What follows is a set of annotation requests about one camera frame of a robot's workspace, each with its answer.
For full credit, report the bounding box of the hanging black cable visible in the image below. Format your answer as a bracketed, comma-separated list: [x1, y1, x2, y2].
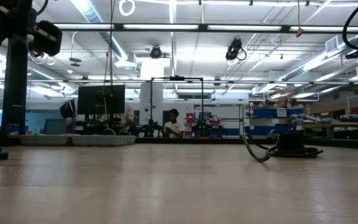
[109, 0, 115, 85]

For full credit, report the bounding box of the grey chair back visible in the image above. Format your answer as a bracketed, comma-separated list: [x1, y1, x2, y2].
[43, 119, 71, 135]

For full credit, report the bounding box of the black monitor screen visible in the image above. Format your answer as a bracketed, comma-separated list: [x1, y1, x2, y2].
[76, 84, 126, 115]

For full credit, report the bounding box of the white cable loop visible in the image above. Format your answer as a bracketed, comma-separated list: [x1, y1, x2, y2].
[119, 0, 135, 17]

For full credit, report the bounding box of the black rig crossbar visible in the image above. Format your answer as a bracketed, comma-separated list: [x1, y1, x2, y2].
[53, 22, 358, 34]

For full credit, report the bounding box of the wooden workbench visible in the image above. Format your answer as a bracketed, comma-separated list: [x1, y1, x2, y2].
[303, 120, 358, 139]

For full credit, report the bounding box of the yellow hanging tag cord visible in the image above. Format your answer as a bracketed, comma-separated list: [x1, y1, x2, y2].
[295, 0, 305, 38]

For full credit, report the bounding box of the grey tool case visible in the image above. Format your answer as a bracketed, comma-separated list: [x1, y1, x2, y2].
[19, 133, 137, 147]

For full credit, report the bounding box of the cluttered black desk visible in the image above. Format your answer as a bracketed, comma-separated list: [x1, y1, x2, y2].
[73, 119, 127, 136]

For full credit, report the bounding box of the white ceiling unit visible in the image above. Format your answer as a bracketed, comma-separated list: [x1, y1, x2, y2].
[114, 51, 138, 70]

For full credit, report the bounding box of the metal shelf rack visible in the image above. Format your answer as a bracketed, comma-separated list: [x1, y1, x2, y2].
[183, 104, 245, 138]

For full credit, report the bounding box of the background black robot station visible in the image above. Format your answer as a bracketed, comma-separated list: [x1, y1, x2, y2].
[192, 118, 227, 138]

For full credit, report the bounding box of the white ceiling vent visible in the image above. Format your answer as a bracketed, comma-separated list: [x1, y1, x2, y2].
[324, 35, 340, 54]

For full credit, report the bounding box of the black cord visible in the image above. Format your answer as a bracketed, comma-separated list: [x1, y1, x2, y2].
[242, 133, 324, 163]

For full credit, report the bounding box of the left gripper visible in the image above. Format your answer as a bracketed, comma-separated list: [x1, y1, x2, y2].
[26, 20, 63, 57]

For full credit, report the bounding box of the blue storage shelf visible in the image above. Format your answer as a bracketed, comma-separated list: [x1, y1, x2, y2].
[246, 105, 307, 138]

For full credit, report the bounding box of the yellow hanging cable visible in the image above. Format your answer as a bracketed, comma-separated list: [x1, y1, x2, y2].
[103, 95, 109, 129]

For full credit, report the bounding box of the person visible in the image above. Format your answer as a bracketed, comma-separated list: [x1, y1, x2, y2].
[116, 102, 135, 135]
[59, 98, 85, 126]
[163, 108, 186, 139]

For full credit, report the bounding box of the black background rig frame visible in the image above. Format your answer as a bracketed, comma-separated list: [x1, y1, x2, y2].
[150, 75, 204, 138]

